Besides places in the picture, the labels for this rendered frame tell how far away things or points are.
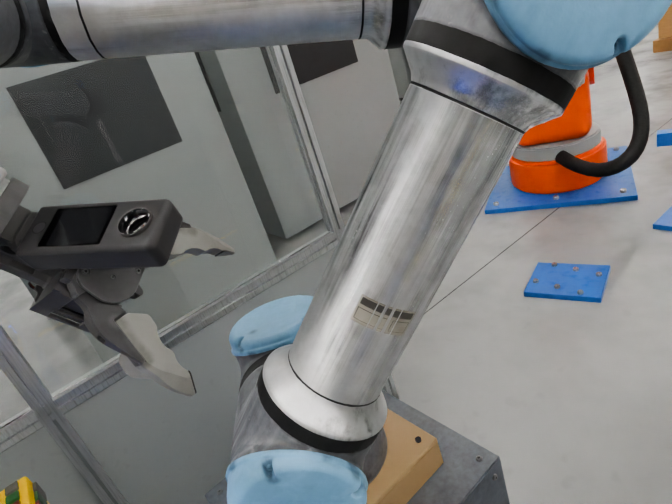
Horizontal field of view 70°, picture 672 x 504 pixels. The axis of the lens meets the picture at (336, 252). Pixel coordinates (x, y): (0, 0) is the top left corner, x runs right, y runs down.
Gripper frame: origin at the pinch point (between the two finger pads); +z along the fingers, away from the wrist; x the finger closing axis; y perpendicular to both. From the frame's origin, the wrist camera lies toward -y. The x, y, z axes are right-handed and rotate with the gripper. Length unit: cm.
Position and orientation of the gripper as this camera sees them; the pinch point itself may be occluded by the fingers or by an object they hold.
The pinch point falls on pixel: (222, 316)
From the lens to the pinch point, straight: 47.1
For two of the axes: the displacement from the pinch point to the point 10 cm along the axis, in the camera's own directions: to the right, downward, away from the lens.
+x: -1.1, 8.2, -5.6
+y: -7.2, 3.3, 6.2
